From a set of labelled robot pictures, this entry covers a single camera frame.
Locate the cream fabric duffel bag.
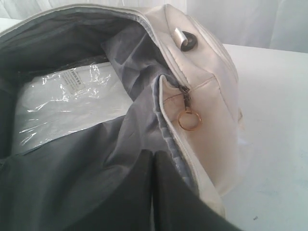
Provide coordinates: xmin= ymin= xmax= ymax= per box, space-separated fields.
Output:
xmin=0 ymin=4 xmax=250 ymax=231

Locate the gold ring zipper pull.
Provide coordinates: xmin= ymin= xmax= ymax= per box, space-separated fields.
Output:
xmin=178 ymin=87 xmax=202 ymax=131

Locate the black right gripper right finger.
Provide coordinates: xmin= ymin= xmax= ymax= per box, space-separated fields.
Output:
xmin=153 ymin=151 xmax=187 ymax=217

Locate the white plastic-wrapped package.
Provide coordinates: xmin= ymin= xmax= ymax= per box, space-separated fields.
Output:
xmin=12 ymin=62 xmax=132 ymax=154

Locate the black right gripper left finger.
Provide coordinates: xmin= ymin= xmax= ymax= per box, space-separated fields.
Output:
xmin=55 ymin=149 xmax=153 ymax=231

